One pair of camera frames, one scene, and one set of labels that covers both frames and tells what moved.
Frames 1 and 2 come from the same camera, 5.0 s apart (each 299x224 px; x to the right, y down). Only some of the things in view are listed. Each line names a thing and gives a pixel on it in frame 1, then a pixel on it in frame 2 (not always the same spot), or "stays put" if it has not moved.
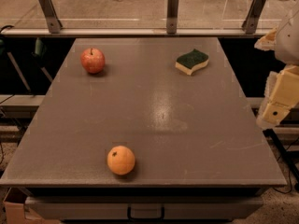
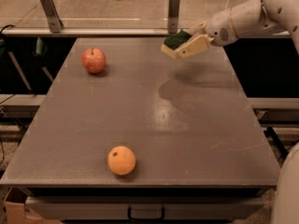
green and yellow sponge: (189, 62) to (172, 42)
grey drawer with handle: (168, 208) stays put
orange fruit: (121, 161) stays put
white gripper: (288, 44) to (219, 27)
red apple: (92, 60) stays put
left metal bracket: (49, 10) stays put
